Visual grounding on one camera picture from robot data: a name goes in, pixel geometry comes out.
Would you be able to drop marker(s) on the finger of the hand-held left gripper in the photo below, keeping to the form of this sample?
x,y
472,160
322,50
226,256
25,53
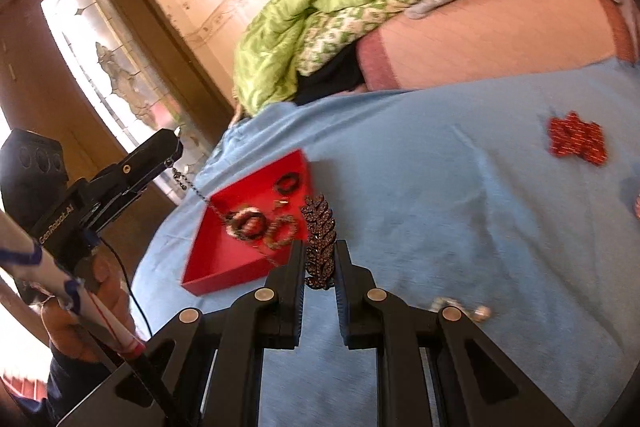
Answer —
x,y
120,209
145,157

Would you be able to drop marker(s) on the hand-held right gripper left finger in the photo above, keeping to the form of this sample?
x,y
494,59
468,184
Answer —
x,y
285,302

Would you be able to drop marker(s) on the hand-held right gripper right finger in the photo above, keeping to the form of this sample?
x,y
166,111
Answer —
x,y
352,302

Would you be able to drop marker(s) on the gold and black bangles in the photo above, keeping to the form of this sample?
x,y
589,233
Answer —
x,y
270,239

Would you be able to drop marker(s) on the brown leaf-shaped hair clip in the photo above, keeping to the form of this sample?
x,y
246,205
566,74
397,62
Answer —
x,y
317,237

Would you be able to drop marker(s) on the red tray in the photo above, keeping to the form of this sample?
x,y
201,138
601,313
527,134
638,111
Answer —
x,y
220,267

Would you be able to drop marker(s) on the pink and black striped bangles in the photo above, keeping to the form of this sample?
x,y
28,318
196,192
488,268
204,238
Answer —
x,y
235,227

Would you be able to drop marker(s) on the black band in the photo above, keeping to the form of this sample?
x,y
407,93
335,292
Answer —
x,y
288,178

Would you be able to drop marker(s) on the person's left hand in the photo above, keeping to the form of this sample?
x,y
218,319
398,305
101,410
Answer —
x,y
107,292

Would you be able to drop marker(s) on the white striped stick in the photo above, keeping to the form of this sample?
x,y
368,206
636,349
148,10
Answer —
x,y
75,294

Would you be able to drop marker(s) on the wooden door with frosted glass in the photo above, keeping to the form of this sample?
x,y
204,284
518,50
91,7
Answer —
x,y
65,57

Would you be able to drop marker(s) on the light blue blanket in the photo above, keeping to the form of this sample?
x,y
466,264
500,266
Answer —
x,y
450,217

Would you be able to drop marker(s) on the green floral quilt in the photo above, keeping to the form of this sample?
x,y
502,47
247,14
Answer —
x,y
280,22

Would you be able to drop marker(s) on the black cloth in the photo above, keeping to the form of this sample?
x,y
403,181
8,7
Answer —
x,y
330,74

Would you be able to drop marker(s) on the pink pillow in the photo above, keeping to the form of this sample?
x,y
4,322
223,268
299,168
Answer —
x,y
490,42

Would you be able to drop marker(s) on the red and white bangle set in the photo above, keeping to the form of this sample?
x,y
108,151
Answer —
x,y
637,206

